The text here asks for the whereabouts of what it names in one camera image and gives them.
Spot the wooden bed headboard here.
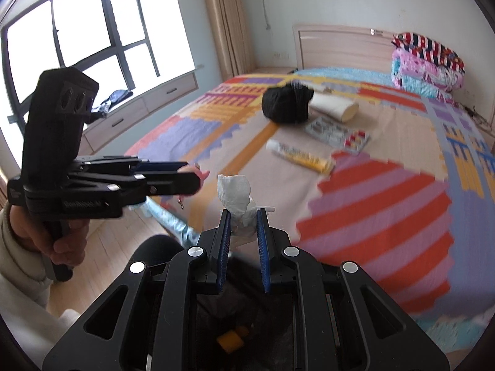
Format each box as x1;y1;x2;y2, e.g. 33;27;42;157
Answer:
292;23;399;76

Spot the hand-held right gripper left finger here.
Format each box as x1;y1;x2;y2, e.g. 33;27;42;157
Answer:
42;209;233;371

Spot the person's left forearm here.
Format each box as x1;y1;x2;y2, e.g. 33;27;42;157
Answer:
0;201;91;356

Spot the wooden window seat cabinet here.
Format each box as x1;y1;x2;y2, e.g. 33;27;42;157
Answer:
81;67;200;155

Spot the red and silver blister pack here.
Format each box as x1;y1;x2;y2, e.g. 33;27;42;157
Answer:
342;129;371;153

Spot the black framed window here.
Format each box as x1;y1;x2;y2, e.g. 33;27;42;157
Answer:
0;0;194;124

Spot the striped folded quilt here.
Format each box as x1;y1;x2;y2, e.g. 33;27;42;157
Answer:
392;33;467;72

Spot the bed with patterned blanket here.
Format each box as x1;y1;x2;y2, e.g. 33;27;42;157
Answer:
124;67;495;318

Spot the pink floral folded quilt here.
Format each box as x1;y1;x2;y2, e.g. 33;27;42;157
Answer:
390;48;465;101

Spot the yellow item in bin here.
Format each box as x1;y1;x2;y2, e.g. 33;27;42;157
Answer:
217;326;248;354

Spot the white tissue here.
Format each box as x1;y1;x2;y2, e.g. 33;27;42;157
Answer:
217;174;277;240

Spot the dark blue cloth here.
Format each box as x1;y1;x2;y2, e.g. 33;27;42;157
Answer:
91;90;134;124

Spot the black cable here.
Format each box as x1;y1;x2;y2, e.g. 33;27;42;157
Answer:
462;104;495;136

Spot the white and yellow tube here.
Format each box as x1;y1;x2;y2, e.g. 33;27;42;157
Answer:
266;139;335;174

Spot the person's left hand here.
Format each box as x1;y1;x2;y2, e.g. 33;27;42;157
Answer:
10;205;89;269

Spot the beige curtain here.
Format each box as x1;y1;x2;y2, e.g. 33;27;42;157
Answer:
199;0;258;82

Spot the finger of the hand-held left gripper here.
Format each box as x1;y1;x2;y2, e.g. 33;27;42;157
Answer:
70;172;202;205
75;156;190;180

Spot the black plastic bag bundle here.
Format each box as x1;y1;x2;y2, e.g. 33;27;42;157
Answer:
262;81;313;122

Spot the bed with colourful sheet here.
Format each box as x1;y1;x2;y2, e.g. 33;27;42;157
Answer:
141;67;495;356

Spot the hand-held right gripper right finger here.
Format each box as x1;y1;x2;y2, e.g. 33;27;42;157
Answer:
255;208;453;371

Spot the white toilet paper roll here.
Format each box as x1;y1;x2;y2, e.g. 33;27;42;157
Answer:
309;92;358;122

